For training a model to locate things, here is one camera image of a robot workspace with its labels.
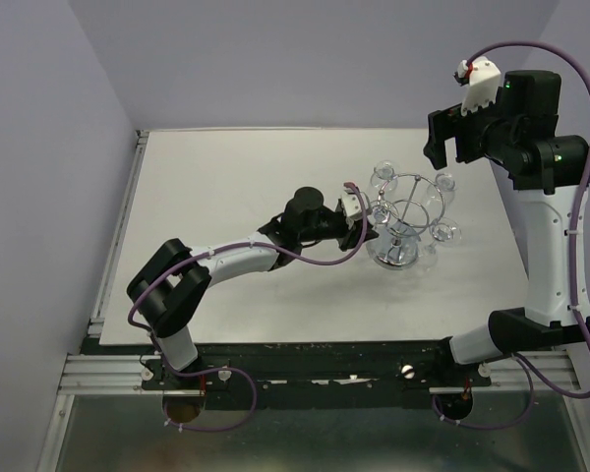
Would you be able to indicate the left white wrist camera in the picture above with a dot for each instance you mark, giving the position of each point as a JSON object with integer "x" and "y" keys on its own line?
{"x": 350, "y": 202}

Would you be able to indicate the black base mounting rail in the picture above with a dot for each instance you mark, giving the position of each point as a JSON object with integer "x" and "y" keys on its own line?
{"x": 308, "y": 376}

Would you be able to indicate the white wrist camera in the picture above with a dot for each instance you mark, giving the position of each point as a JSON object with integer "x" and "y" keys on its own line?
{"x": 481, "y": 77}
{"x": 350, "y": 202}

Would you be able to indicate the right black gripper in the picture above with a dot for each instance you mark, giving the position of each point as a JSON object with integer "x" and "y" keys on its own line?
{"x": 448, "y": 122}

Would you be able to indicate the chrome wine glass rack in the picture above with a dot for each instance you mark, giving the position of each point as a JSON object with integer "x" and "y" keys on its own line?
{"x": 396, "y": 247}

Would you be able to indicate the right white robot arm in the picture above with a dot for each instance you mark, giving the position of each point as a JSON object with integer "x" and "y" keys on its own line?
{"x": 511, "y": 119}

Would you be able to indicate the aluminium frame rail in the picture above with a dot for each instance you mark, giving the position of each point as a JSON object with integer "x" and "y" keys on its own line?
{"x": 103, "y": 295}

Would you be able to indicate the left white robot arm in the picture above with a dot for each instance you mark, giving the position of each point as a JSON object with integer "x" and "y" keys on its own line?
{"x": 169, "y": 288}

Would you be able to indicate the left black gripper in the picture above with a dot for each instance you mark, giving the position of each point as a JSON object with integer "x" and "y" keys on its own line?
{"x": 352, "y": 235}

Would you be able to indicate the clear wine glass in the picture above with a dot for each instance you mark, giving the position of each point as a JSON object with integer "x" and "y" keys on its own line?
{"x": 445, "y": 233}
{"x": 383, "y": 178}
{"x": 383, "y": 215}
{"x": 439, "y": 196}

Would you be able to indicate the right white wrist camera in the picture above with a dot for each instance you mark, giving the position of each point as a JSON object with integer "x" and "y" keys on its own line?
{"x": 481, "y": 77}

